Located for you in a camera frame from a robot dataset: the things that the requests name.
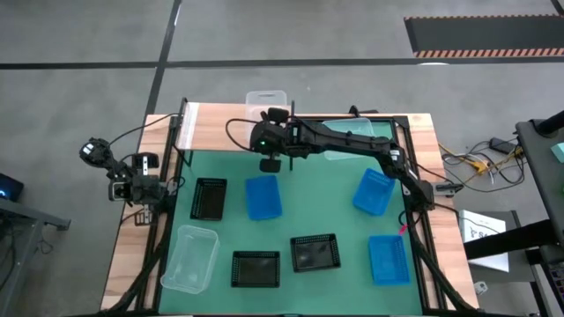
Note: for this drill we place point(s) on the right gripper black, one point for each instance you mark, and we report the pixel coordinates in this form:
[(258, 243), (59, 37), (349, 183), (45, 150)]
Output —
[(269, 166)]

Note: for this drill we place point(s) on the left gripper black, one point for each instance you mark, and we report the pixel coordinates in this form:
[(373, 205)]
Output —
[(144, 190)]

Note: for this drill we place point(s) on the blue slotted plastic basket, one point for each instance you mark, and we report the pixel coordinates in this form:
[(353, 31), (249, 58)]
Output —
[(388, 260), (373, 192), (263, 198)]

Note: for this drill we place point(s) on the black slotted plastic basket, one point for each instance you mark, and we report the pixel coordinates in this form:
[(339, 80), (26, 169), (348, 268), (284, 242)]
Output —
[(255, 269), (209, 199), (315, 252)]

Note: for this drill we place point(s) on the clear plastic bin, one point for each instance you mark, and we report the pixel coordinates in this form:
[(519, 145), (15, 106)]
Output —
[(352, 125), (190, 260), (264, 103)]

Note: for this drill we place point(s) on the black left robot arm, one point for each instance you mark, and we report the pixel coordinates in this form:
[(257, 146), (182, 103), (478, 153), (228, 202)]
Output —
[(99, 154)]

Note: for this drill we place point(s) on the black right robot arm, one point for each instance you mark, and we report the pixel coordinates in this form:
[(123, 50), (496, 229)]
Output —
[(352, 143)]

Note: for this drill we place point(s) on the green table mat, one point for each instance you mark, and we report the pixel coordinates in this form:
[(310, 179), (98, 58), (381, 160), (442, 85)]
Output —
[(308, 211)]

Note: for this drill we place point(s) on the translucent plastic sheet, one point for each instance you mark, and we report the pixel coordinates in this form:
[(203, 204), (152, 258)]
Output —
[(187, 127)]

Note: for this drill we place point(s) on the grey metal desk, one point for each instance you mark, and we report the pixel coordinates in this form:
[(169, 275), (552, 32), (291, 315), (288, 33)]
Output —
[(26, 211)]

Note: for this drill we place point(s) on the black device with blue light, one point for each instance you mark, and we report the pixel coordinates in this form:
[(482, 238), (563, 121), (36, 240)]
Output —
[(11, 187)]

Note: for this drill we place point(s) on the white cardboard box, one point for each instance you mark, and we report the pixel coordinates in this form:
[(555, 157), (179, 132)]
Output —
[(478, 229)]

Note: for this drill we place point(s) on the black power adapter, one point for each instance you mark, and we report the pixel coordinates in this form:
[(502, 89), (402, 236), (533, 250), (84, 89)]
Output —
[(502, 144)]

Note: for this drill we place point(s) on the small white floor object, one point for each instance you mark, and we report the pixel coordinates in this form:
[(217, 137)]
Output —
[(481, 287)]

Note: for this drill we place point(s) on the black hazard-striped floor mat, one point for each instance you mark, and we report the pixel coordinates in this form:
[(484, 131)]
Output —
[(484, 35)]

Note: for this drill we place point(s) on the grey floor plate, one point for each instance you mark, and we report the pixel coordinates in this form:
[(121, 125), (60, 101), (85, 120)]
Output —
[(520, 270)]

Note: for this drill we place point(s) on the black equipment cart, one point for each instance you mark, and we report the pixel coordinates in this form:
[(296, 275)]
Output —
[(544, 176)]

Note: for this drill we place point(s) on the teal box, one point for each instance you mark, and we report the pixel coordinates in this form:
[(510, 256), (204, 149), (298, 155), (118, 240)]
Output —
[(558, 152)]

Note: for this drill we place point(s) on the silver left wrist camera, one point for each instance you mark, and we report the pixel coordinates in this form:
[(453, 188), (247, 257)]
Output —
[(119, 190)]

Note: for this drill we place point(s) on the black frame clamp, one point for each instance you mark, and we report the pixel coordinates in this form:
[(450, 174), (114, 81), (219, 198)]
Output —
[(353, 110)]

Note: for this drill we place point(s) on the grey metal bracket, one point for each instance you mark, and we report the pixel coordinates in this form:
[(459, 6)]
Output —
[(447, 188)]

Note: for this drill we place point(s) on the black metal table frame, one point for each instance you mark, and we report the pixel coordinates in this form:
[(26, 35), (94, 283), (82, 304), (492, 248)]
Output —
[(438, 273)]

